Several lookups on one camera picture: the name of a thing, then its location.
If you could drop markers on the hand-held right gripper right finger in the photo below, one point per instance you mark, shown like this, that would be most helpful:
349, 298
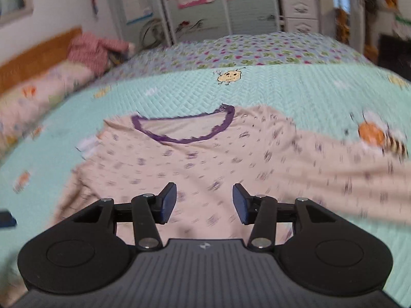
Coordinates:
240, 202

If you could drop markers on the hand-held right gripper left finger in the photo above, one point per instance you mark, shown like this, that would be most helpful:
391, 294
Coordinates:
168, 202

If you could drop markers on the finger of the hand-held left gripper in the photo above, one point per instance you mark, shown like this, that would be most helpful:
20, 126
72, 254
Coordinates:
8, 218

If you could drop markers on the cream printed pajama top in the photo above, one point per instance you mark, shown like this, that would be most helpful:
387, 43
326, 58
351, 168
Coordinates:
208, 154

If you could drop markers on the mint quilted bee bedspread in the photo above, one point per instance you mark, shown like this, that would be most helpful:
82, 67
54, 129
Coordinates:
289, 86

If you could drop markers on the floral pillow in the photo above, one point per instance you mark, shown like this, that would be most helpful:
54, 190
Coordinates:
38, 93

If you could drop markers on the floral bed sheet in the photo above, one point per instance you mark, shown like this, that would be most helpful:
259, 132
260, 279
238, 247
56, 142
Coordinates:
257, 51

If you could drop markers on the striped dark cloth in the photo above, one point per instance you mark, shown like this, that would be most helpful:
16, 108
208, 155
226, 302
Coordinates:
117, 58

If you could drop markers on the wooden headboard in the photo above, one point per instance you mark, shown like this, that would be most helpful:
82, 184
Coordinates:
32, 57

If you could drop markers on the pink knitted blanket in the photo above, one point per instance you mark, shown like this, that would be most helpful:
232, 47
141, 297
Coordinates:
90, 49

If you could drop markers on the sliding door wardrobe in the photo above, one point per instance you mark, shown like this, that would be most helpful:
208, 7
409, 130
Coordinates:
250, 19

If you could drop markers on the white shelf drawer cabinet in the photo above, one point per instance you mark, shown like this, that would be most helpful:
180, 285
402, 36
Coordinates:
300, 9

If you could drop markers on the wooden chair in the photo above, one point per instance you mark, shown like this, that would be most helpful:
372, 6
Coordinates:
343, 25

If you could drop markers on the black box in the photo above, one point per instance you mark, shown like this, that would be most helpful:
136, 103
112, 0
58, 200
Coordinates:
395, 53

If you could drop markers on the white door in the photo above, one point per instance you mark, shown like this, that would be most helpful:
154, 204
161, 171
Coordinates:
358, 16

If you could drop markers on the blue bordered wall poster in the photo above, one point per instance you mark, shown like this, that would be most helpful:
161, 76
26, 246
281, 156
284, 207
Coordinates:
135, 0

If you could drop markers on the hanging wall ornament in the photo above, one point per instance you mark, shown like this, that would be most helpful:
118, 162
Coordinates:
93, 1

